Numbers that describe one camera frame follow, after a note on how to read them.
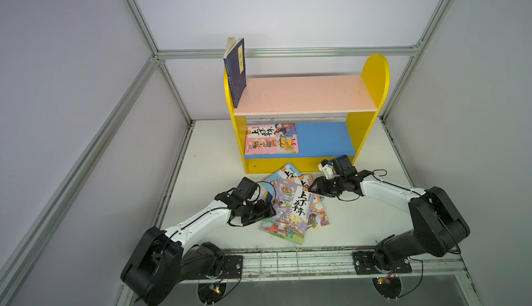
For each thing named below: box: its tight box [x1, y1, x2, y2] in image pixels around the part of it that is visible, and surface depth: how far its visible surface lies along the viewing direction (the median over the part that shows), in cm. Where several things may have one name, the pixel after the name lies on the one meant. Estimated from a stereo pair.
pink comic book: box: [244, 122, 300, 156], surface depth 94 cm
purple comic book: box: [261, 178, 314, 245], surface depth 85 cm
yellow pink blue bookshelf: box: [223, 54, 391, 175], surface depth 90 cm
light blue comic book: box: [263, 162, 303, 190], surface depth 97 cm
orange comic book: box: [286, 173, 330, 231], surface depth 86 cm
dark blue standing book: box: [223, 36, 247, 108], surface depth 64 cm
